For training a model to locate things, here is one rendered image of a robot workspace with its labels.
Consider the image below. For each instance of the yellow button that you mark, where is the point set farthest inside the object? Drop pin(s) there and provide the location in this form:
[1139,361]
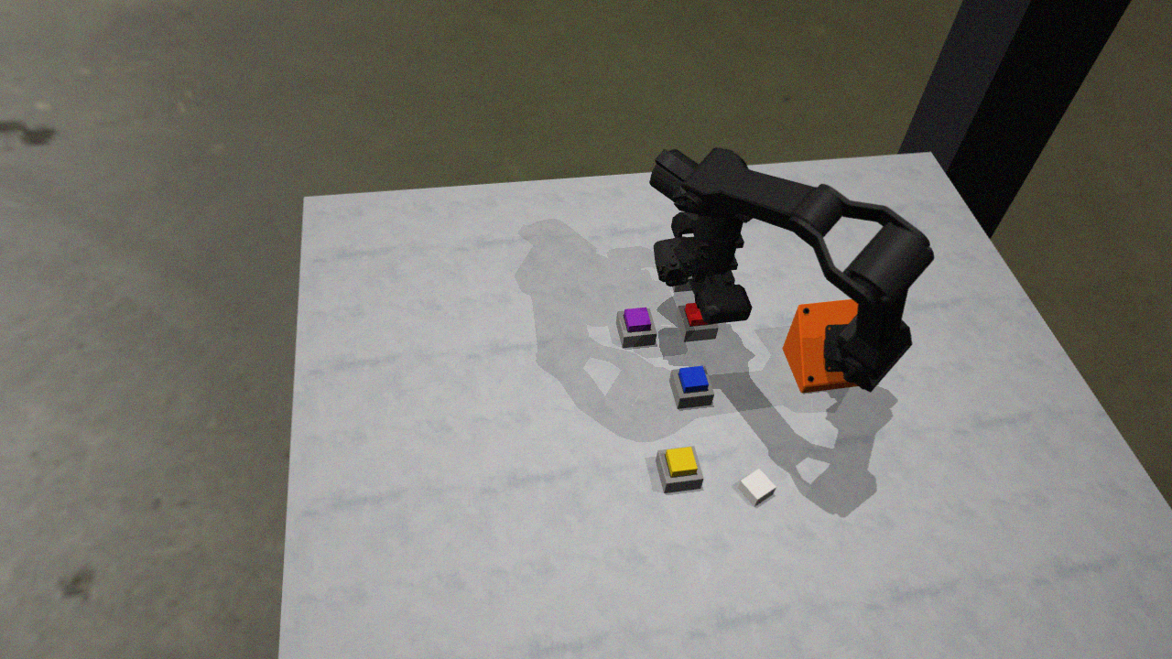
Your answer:
[679,469]

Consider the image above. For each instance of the purple button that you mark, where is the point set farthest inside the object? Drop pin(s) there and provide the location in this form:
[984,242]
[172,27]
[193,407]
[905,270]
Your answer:
[636,327]

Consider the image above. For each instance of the red button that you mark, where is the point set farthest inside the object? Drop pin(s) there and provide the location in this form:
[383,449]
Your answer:
[691,325]

